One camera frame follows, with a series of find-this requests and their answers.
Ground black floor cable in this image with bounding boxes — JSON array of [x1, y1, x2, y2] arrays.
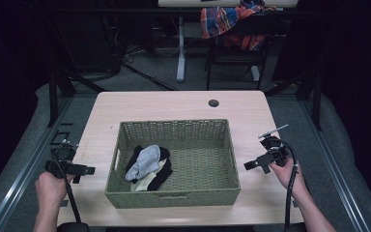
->
[[121, 61, 179, 92]]

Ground grey sock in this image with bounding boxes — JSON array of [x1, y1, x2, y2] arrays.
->
[[124, 144, 162, 182]]

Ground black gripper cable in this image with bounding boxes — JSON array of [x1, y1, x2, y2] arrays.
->
[[279, 138, 300, 232], [50, 151, 83, 224]]

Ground pile of socks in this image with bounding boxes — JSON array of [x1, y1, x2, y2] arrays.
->
[[125, 144, 174, 192]]

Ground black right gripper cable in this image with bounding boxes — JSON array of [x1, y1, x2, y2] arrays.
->
[[279, 138, 300, 232]]

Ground black chair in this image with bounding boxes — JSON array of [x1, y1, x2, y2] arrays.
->
[[204, 12, 283, 92]]

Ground person's right hand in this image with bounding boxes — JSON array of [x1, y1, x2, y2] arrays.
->
[[268, 157, 307, 198]]

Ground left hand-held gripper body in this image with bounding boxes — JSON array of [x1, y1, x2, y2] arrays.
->
[[44, 138, 79, 180]]

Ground white desk leg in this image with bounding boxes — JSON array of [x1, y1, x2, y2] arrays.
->
[[176, 15, 187, 83]]

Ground person's left hand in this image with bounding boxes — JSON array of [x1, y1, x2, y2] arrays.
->
[[34, 170, 77, 215]]

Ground black metal stand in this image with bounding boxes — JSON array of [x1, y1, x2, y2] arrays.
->
[[45, 61, 108, 129], [264, 66, 324, 131]]

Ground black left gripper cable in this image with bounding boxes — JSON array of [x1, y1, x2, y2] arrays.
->
[[50, 151, 83, 224]]

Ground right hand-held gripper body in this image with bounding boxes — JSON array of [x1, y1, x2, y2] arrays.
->
[[257, 124, 292, 168]]

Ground green woven basket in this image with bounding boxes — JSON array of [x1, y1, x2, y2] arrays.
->
[[104, 118, 242, 210]]

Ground plaid cloth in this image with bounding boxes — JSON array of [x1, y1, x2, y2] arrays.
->
[[200, 0, 277, 51]]

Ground cream sock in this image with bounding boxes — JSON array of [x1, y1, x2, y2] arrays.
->
[[129, 159, 168, 193]]

